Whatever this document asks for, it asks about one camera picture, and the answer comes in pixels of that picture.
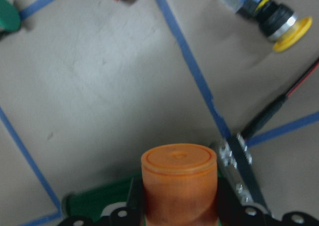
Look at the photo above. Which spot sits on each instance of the yellow push button switch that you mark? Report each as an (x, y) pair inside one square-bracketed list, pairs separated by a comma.
[(277, 22)]

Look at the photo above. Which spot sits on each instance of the green push button near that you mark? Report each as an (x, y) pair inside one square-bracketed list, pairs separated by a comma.
[(9, 17)]

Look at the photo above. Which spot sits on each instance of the green conveyor belt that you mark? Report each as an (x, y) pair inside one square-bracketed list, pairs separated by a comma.
[(104, 206)]

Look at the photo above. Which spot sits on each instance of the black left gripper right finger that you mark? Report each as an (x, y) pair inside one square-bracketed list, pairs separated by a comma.
[(229, 208)]

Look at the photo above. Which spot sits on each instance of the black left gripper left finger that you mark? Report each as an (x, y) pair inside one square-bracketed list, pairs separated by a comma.
[(136, 203)]

